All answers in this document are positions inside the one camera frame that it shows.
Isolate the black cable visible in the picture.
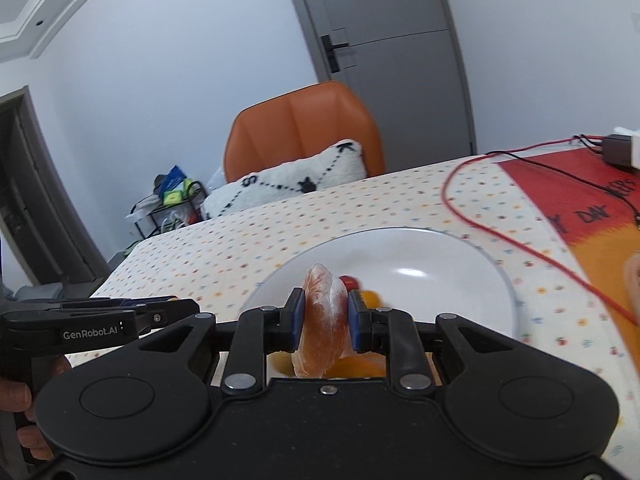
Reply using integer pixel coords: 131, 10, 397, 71
487, 135, 640, 227

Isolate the grey door frame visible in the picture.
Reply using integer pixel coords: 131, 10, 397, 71
0, 86, 109, 287

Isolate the blue packet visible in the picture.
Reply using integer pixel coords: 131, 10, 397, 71
163, 165, 187, 191

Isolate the red and orange mat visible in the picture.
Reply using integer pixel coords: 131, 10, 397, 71
495, 144, 640, 327

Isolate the black door handle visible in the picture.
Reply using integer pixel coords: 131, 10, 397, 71
320, 35, 351, 72

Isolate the white plate with blue rim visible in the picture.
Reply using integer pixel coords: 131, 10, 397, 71
240, 228, 516, 379

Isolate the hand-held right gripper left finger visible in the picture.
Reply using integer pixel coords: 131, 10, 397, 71
132, 287, 307, 396

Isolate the orange leather chair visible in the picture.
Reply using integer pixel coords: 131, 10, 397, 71
223, 81, 386, 184

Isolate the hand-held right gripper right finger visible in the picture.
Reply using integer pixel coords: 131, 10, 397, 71
347, 290, 507, 392

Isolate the white pillow with black stars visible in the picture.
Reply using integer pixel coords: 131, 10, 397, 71
200, 138, 366, 221

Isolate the person's left hand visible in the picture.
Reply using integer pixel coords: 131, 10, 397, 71
0, 354, 72, 462

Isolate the black wire rack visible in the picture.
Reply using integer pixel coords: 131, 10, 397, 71
131, 180, 209, 242

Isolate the clear plastic food container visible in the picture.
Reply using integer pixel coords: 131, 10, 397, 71
625, 254, 640, 302

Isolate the white power strip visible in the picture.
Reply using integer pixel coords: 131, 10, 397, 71
613, 127, 640, 169

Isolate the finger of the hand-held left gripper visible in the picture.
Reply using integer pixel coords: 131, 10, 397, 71
17, 296, 180, 309
134, 299, 200, 335

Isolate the orange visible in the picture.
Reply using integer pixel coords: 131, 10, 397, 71
327, 354, 387, 379

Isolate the red cable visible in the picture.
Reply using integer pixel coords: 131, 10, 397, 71
442, 136, 640, 327

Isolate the black power adapter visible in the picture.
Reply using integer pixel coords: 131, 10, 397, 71
602, 134, 634, 166

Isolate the pastry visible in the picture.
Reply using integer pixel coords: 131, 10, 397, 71
292, 262, 351, 379

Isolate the yellow-green packet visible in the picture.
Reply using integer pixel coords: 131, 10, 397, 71
165, 179, 195, 206

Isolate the grey door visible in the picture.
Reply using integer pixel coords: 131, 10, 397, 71
280, 0, 477, 172

